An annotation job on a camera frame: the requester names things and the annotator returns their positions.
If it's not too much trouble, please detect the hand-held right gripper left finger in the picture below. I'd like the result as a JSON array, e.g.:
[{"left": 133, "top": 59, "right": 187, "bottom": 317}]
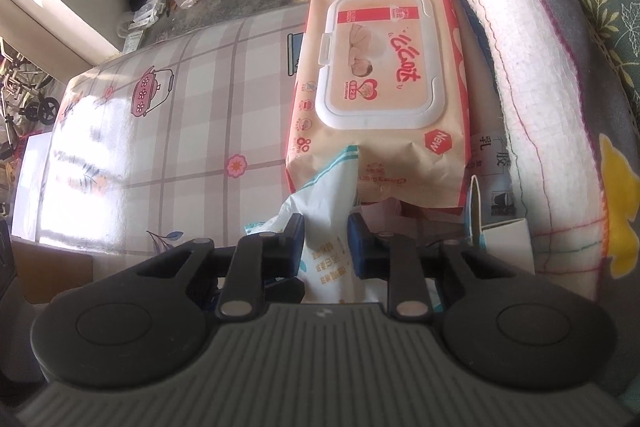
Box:
[{"left": 132, "top": 213, "right": 306, "bottom": 320}]

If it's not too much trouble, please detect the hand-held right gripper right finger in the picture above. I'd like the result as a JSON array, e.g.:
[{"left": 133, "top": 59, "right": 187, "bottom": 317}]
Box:
[{"left": 347, "top": 213, "right": 518, "bottom": 322}]

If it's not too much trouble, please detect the white blue plastic packet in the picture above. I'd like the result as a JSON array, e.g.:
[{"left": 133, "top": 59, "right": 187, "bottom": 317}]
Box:
[{"left": 243, "top": 144, "right": 441, "bottom": 308}]

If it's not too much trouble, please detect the cardboard box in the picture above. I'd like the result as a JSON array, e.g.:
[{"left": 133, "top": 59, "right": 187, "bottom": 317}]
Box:
[{"left": 10, "top": 239, "right": 96, "bottom": 308}]

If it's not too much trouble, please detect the white tube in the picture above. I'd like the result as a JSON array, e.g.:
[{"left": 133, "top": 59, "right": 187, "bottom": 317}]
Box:
[{"left": 462, "top": 132, "right": 533, "bottom": 273}]

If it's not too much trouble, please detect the plaid printed bed sheet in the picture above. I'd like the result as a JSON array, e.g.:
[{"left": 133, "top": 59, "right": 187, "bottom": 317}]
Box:
[{"left": 37, "top": 2, "right": 501, "bottom": 268}]

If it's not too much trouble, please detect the peach wet wipes pack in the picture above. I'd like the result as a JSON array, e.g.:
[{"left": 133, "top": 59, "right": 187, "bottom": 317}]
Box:
[{"left": 284, "top": 0, "right": 473, "bottom": 208}]

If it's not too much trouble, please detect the white rolled towel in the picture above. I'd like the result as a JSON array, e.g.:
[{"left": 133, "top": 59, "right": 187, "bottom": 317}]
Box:
[{"left": 402, "top": 0, "right": 608, "bottom": 303}]

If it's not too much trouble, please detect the white board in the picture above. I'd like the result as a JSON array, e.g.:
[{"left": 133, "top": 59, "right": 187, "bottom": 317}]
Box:
[{"left": 10, "top": 134, "right": 52, "bottom": 242}]

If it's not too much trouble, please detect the pile of small white packets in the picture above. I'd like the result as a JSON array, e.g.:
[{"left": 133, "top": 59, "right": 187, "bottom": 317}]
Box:
[{"left": 117, "top": 0, "right": 167, "bottom": 54}]

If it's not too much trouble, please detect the metal wheeled cart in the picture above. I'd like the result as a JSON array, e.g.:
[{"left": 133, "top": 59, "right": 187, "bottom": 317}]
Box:
[{"left": 0, "top": 37, "right": 58, "bottom": 158}]

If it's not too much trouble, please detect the grey leaf-pattern pillow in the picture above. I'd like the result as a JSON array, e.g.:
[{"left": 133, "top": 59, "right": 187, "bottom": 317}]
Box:
[{"left": 460, "top": 0, "right": 640, "bottom": 308}]

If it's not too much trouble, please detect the green leaf print pillow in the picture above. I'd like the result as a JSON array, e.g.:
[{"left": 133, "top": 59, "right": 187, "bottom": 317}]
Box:
[{"left": 557, "top": 0, "right": 640, "bottom": 108}]

